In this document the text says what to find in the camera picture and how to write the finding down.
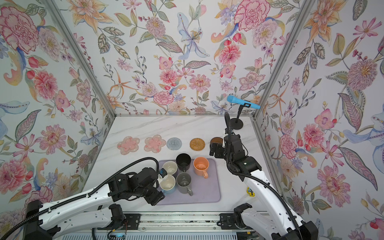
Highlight brown wooden round coaster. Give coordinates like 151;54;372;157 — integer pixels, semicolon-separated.
210;137;224;145

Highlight light blue mug cream interior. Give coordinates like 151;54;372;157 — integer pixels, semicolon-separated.
159;175;176;195

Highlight pink flower coaster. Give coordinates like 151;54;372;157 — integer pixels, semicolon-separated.
144;135;167;154
117;136;140;155

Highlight grey round patterned coaster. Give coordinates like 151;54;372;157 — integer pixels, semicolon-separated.
167;138;182;151

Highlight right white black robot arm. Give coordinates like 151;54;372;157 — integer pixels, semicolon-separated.
210;134;319;240

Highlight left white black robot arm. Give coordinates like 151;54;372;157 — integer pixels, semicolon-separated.
23;168;168;240

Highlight black microphone stand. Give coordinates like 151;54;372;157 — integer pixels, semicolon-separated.
231;104;251;130

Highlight orange mug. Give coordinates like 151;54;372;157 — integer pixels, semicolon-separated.
193;157;210;179

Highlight grey mug cream interior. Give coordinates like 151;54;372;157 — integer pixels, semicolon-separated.
162;161;178;176

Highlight yellow round sticker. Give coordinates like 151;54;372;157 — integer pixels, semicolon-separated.
247;187;255;197

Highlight lavender rectangular mat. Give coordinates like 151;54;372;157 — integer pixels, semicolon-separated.
158;159;222;205

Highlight black mug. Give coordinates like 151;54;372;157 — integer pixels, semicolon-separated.
176;153;192;172

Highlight dark grey mug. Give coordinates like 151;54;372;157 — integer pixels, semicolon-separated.
176;173;193;196

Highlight blue microphone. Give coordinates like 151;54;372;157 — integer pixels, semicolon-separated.
227;95;261;110

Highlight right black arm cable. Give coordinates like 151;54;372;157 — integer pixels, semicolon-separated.
224;111;301;232

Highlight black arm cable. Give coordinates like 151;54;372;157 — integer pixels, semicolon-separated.
0;156;160;240
224;111;301;232

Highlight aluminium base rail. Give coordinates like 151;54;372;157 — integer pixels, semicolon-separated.
47;211;271;233

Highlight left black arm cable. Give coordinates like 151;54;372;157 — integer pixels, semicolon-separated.
0;156;160;240

